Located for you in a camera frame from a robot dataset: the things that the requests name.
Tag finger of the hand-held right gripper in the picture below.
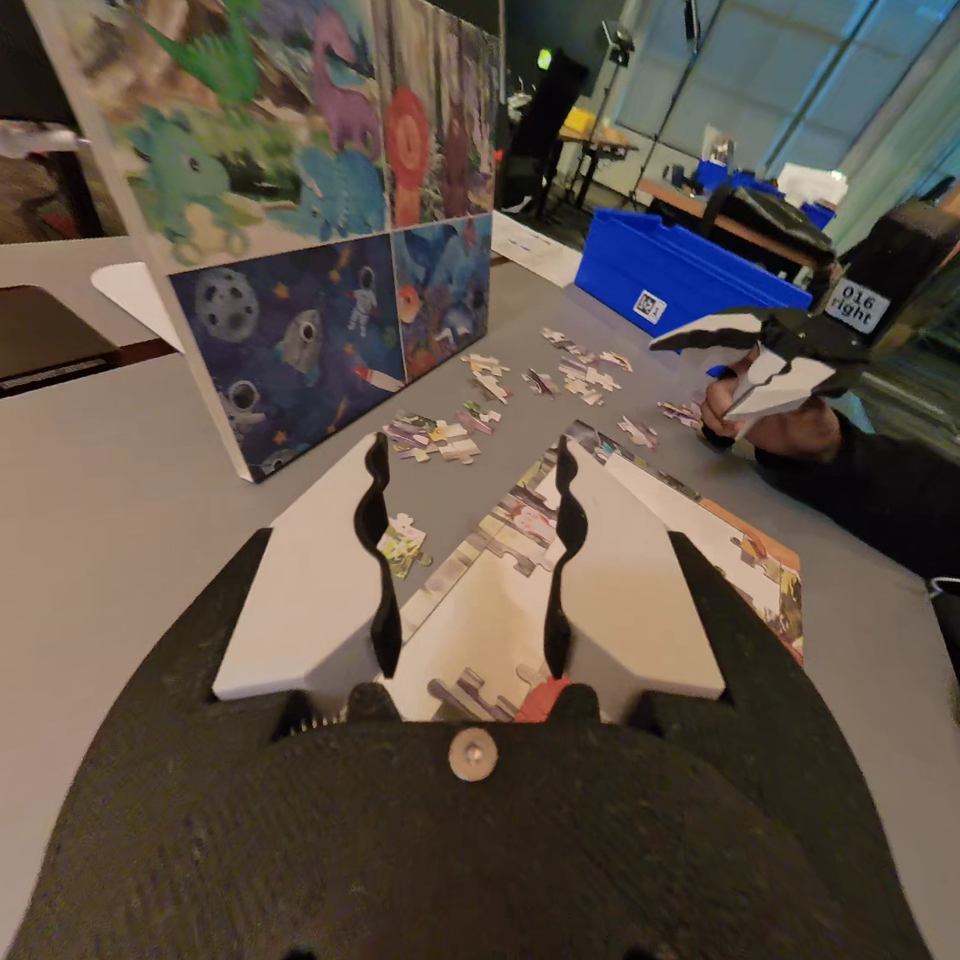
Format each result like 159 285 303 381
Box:
647 307 783 355
722 351 820 423

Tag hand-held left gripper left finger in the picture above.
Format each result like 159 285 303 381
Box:
210 432 404 710

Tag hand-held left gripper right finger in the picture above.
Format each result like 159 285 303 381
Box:
541 433 726 714

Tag animal jigsaw puzzle board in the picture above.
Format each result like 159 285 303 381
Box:
390 420 805 725

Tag puzzle pieces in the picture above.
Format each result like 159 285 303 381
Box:
375 326 725 582

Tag person's right forearm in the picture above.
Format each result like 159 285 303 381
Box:
753 412 960 579

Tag person's right hand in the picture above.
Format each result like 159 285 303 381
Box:
701 358 843 464

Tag blue plastic bin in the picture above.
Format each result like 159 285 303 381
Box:
573 206 815 350

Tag black bag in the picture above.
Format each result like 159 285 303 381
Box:
705 183 835 258

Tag long wooden table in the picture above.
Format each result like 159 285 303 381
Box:
637 176 826 271

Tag small blue storage bin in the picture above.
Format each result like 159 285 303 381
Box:
696 156 783 198

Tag printed paper sheet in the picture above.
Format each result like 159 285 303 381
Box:
491 213 586 290

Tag small wooden table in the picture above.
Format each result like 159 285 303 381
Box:
558 123 640 205

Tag white display board stand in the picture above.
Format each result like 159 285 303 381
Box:
90 261 185 354

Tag black camera tripod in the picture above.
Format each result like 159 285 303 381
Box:
596 21 640 211

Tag white desk crank handle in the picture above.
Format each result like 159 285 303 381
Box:
0 120 91 159

